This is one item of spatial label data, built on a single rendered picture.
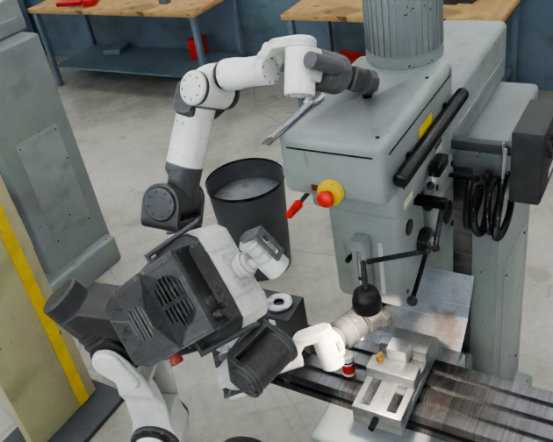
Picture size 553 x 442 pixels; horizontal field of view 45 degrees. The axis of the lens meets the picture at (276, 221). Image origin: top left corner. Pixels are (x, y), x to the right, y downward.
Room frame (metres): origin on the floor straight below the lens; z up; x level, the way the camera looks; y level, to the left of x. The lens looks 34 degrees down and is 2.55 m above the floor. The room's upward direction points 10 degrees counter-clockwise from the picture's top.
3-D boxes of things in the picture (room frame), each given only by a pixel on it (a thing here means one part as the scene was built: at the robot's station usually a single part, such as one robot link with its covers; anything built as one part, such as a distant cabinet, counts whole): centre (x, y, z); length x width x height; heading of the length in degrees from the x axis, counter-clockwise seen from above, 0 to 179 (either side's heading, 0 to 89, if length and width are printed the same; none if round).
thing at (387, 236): (1.45, -0.27, 1.47); 0.21 x 0.19 x 0.32; 55
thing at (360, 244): (1.36, -0.20, 1.45); 0.04 x 0.04 x 0.21; 55
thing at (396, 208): (1.48, -0.29, 1.68); 0.34 x 0.24 x 0.10; 145
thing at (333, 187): (1.26, -0.13, 1.76); 0.06 x 0.02 x 0.06; 55
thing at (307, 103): (1.39, -0.08, 1.89); 0.24 x 0.04 x 0.01; 144
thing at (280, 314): (1.68, 0.08, 1.03); 0.22 x 0.12 x 0.20; 58
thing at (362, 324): (1.40, -0.19, 1.23); 0.13 x 0.12 x 0.10; 34
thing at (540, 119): (1.50, -0.71, 1.62); 0.20 x 0.09 x 0.21; 145
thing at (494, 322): (1.95, -0.62, 0.78); 0.50 x 0.47 x 1.56; 145
